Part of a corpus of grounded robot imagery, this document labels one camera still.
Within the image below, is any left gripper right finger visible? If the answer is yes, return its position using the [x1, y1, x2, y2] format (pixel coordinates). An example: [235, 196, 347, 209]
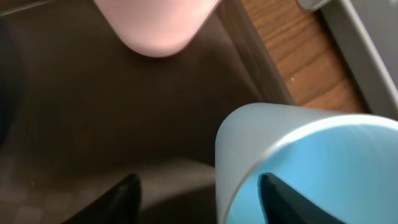
[257, 172, 343, 224]

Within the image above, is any brown serving tray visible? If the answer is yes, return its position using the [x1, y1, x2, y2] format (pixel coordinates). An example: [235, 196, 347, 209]
[1, 0, 293, 223]

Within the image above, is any pink plastic cup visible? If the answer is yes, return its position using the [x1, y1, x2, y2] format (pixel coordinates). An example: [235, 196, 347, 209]
[94, 0, 220, 58]

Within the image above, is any light blue plastic cup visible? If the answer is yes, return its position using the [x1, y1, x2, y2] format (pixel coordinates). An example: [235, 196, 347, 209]
[215, 103, 397, 223]

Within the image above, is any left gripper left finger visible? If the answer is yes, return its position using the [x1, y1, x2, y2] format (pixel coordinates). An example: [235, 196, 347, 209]
[63, 174, 142, 224]

